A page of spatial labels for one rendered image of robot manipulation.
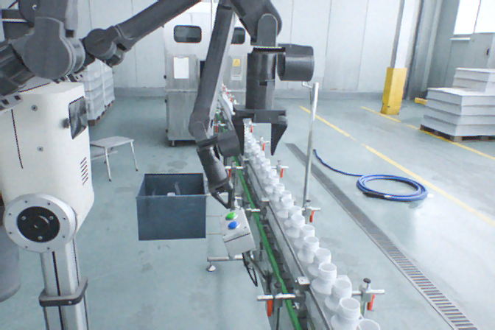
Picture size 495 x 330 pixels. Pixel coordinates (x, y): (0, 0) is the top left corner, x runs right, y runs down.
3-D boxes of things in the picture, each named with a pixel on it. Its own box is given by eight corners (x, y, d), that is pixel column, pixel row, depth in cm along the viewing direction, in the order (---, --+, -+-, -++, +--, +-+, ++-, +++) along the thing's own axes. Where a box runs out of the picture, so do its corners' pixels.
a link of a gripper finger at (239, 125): (268, 160, 76) (271, 113, 74) (233, 160, 76) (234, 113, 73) (262, 150, 83) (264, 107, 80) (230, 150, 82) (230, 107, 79)
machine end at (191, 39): (253, 147, 609) (259, 4, 542) (164, 147, 591) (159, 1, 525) (241, 126, 759) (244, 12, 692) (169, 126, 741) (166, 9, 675)
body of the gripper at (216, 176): (228, 174, 116) (220, 152, 113) (232, 186, 106) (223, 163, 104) (208, 182, 116) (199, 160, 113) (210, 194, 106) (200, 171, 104)
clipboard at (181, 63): (189, 79, 564) (188, 56, 553) (173, 78, 561) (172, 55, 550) (189, 78, 567) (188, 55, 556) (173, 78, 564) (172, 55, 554)
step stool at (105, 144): (104, 162, 514) (102, 132, 501) (138, 171, 486) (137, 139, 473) (75, 171, 475) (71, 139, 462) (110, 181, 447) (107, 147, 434)
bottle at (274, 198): (263, 228, 132) (266, 184, 126) (276, 224, 135) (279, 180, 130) (275, 236, 127) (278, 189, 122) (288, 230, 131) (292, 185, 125)
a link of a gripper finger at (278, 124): (286, 159, 77) (289, 113, 74) (251, 160, 76) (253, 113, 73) (278, 150, 83) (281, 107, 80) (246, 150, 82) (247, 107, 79)
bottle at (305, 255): (306, 308, 93) (312, 248, 88) (288, 295, 97) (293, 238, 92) (322, 297, 97) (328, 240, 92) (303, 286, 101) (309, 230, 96)
